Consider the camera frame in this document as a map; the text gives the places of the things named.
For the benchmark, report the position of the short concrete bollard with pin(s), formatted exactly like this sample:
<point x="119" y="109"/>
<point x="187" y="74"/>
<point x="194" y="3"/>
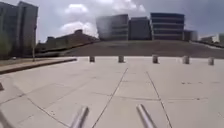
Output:
<point x="121" y="59"/>
<point x="211" y="61"/>
<point x="155" y="59"/>
<point x="185" y="60"/>
<point x="92" y="59"/>

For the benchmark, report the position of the pale concrete slab plaza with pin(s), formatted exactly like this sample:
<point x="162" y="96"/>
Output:
<point x="133" y="86"/>

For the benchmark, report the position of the grey-brown sloped embankment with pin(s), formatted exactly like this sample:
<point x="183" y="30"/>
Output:
<point x="140" y="48"/>

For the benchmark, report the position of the grey block building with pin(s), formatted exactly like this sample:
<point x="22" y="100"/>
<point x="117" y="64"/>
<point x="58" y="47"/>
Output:
<point x="115" y="28"/>

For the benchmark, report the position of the dark block building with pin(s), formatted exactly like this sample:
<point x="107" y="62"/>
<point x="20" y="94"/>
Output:
<point x="140" y="29"/>

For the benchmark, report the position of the low dark building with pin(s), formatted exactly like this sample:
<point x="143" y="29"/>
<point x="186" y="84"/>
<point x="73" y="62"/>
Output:
<point x="71" y="40"/>

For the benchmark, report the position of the robot's own part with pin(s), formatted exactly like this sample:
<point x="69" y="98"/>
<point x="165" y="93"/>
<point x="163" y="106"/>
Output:
<point x="145" y="116"/>
<point x="80" y="118"/>

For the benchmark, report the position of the striped block building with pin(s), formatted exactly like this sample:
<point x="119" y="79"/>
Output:
<point x="166" y="26"/>

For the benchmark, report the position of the dark raised kerb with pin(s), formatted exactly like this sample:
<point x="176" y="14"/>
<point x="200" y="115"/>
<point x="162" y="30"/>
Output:
<point x="36" y="65"/>

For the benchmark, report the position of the pole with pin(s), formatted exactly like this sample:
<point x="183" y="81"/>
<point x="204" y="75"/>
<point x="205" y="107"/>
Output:
<point x="33" y="43"/>

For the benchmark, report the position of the small grey building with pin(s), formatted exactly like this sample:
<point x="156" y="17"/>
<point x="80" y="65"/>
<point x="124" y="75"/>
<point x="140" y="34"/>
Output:
<point x="190" y="35"/>

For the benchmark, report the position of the tall grey building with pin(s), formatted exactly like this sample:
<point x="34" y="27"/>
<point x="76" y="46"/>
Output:
<point x="23" y="26"/>

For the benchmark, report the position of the tree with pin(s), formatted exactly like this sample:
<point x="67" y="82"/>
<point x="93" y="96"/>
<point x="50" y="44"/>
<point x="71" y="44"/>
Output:
<point x="4" y="45"/>

